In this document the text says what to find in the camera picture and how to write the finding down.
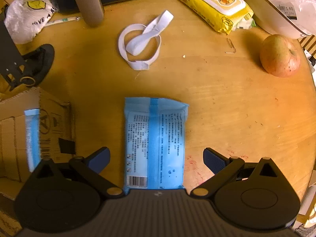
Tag white plastic bag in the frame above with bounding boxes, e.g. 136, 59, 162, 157
4, 0, 57, 44

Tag white elastic band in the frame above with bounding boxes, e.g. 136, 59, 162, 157
118, 10, 174, 71

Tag yellow wet wipes pack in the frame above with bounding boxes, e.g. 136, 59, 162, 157
180, 0, 256, 35

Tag wrapped chopsticks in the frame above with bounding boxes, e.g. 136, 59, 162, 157
45, 17, 81, 27

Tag open cardboard box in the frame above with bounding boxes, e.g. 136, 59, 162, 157
1, 87, 75, 201

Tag white bowl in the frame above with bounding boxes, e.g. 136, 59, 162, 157
244, 0, 312, 39

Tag black phone stand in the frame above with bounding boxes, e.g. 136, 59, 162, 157
1, 21, 55, 91

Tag small blue wipes packet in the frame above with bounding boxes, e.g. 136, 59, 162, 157
123, 97, 189, 193

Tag large blue wipes packet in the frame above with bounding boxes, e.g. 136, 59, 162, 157
24, 109, 41, 172

